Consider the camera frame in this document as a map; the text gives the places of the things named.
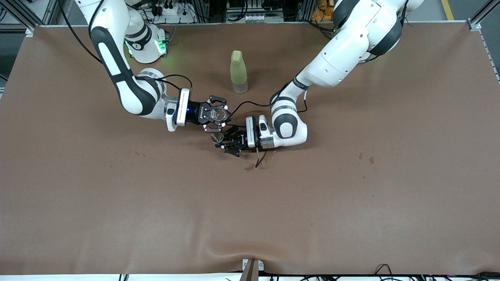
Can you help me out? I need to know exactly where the clear glass measuring beaker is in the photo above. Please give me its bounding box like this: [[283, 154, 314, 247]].
[[209, 106, 232, 125]]

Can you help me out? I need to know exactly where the yellow-green capped bottle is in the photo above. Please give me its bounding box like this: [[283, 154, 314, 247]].
[[230, 50, 249, 94]]

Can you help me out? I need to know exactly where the brown table mat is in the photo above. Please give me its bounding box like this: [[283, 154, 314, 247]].
[[0, 21, 500, 276]]

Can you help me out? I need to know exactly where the white terminal block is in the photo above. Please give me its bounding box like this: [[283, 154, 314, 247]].
[[242, 14, 284, 23]]

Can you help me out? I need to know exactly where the white power strip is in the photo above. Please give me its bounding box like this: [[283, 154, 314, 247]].
[[150, 3, 196, 24]]

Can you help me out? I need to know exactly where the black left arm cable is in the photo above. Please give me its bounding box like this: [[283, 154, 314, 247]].
[[227, 89, 309, 168]]

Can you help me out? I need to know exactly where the metal table edge bracket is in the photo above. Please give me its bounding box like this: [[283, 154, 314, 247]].
[[241, 258, 264, 281]]

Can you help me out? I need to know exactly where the aluminium frame profile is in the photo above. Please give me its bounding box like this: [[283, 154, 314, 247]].
[[0, 0, 59, 36], [467, 0, 500, 82]]

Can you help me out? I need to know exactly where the black cable loop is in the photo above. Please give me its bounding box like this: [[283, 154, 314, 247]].
[[374, 264, 395, 281]]

